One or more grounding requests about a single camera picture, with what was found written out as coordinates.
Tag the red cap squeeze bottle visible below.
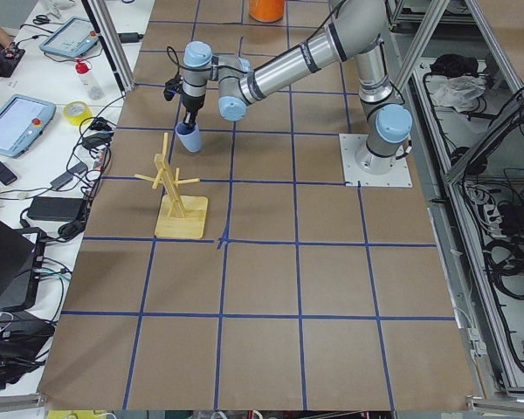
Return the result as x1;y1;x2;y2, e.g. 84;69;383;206
75;58;105;100

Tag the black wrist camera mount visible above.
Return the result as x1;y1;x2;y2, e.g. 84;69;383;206
163;76;183;101

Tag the teach pendant near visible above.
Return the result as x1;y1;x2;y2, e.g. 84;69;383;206
0;94;56;158

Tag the yellow tape roll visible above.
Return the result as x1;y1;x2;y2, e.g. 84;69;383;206
63;100;93;126

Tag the light blue plastic cup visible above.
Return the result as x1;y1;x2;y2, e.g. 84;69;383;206
175;122;203;153

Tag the teach pendant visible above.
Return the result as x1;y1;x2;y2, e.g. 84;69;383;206
0;94;56;158
39;17;99;58

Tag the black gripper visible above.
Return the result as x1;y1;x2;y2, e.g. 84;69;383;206
182;93;204;129

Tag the black power adapter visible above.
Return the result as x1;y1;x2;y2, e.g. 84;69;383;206
27;196;84;222

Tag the large orange can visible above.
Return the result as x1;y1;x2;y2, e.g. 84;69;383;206
249;0;286;23

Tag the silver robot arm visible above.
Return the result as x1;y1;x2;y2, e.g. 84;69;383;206
175;1;413;175

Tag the black laptop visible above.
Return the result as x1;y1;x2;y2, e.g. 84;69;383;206
0;221;45;313

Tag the wooden mug tree stand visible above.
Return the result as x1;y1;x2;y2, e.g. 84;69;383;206
134;133;209;239

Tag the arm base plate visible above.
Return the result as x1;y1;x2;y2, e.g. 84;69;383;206
339;134;412;188

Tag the teach pendant far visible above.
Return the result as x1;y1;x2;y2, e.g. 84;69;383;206
39;17;99;58

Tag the black smartphone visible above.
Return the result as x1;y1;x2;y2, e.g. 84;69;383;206
0;161;17;185

